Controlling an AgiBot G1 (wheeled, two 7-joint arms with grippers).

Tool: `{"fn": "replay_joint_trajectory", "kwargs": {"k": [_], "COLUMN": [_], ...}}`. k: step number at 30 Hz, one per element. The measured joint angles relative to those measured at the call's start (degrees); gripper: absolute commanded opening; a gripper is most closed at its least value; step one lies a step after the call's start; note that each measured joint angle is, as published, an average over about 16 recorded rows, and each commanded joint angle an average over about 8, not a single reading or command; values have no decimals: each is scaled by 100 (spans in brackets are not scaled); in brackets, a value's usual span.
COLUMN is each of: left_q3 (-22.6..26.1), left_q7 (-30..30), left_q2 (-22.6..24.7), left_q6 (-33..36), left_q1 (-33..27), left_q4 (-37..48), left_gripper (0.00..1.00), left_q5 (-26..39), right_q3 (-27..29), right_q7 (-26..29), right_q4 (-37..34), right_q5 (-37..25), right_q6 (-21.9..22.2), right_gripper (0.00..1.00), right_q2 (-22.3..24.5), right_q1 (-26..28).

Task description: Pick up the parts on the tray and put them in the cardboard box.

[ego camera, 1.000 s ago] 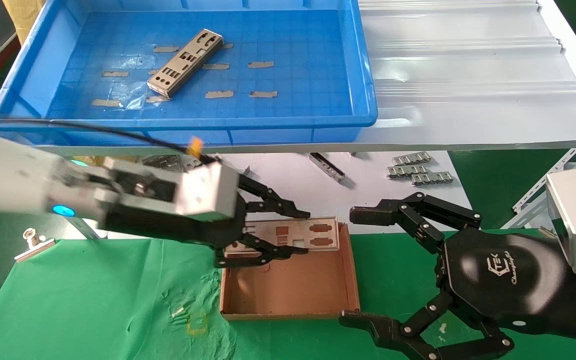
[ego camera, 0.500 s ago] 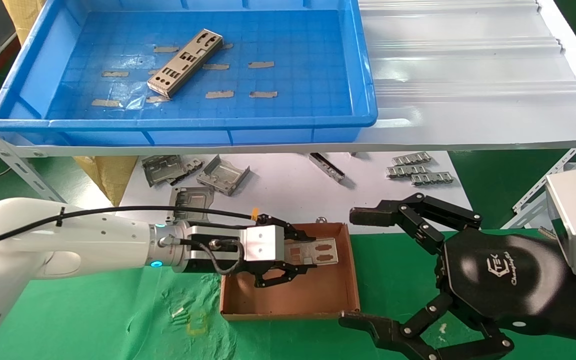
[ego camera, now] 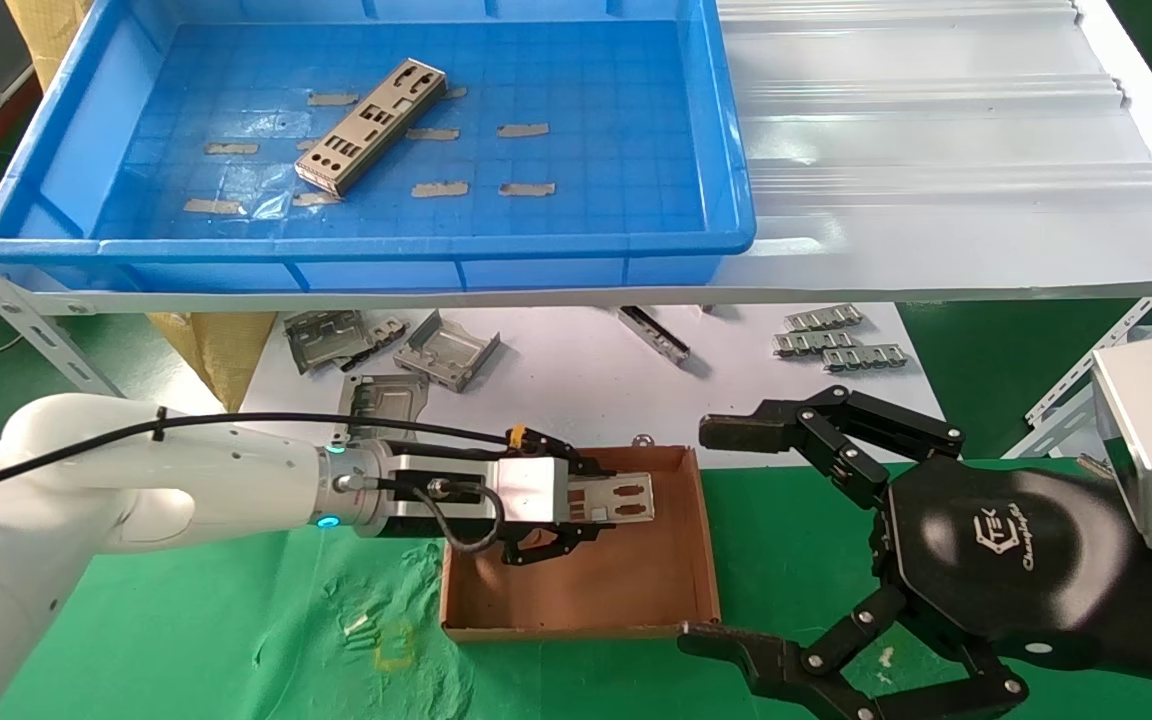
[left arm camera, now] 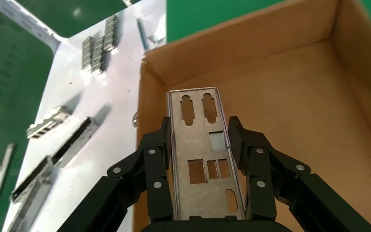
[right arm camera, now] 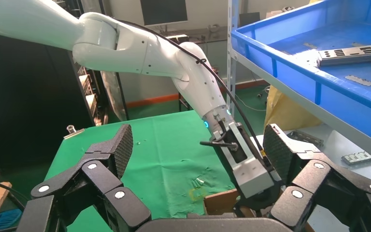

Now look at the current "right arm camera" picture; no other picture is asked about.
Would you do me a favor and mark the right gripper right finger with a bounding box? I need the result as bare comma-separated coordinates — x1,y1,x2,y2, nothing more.
262,124,371,232

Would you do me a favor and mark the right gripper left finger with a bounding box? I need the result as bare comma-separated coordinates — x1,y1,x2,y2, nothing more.
15,124,152,232

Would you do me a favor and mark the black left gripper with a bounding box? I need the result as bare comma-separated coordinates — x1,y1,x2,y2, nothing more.
235,123,284,210

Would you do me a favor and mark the brown cardboard box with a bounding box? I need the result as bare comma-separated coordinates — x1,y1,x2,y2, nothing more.
203,188,316,232

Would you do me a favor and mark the blue plastic tray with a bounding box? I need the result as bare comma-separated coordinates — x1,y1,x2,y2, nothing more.
231,0,371,148

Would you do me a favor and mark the white base board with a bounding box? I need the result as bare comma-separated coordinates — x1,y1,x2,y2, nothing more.
251,124,371,232

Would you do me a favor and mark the toothed metal strip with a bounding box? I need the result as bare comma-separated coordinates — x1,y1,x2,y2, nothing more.
342,151,371,165

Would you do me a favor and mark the silver binder clip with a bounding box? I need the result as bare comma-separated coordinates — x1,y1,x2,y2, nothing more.
63,125,86,140

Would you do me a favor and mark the green cloth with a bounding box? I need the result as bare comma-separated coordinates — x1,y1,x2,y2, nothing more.
44,110,237,232

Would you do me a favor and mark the yellow woven sack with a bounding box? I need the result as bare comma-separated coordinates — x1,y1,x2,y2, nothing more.
264,86,322,131

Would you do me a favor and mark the silver oval panel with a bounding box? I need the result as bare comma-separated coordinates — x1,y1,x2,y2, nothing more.
100,71,128,122

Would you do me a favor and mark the blue fabric bundle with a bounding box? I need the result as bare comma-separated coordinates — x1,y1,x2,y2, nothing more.
0,208,23,232

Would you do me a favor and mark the small metal plate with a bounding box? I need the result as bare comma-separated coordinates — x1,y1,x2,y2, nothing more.
344,75,371,87

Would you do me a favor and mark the dark equipment rack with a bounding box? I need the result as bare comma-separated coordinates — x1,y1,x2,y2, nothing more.
0,29,109,170

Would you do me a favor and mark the cluttered work desk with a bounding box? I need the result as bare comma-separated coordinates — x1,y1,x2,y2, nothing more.
159,27,228,44

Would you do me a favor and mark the small black screen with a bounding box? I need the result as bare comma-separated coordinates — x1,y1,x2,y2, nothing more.
239,12,261,28

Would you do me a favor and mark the large black monitor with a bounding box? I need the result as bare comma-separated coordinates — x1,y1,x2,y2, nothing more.
140,0,188,26

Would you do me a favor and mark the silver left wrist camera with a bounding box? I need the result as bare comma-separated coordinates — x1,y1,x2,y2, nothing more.
211,121,276,199

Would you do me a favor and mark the long narrow metal rail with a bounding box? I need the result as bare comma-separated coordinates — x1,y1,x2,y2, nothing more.
289,130,324,148

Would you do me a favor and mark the black camera plug cable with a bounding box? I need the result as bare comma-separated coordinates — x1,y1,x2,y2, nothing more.
200,130,239,151

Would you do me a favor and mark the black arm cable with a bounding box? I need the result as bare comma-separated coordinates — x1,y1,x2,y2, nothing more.
118,19,267,156

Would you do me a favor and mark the perforated metal shelf post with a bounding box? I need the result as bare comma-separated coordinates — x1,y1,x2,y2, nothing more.
226,0,240,117

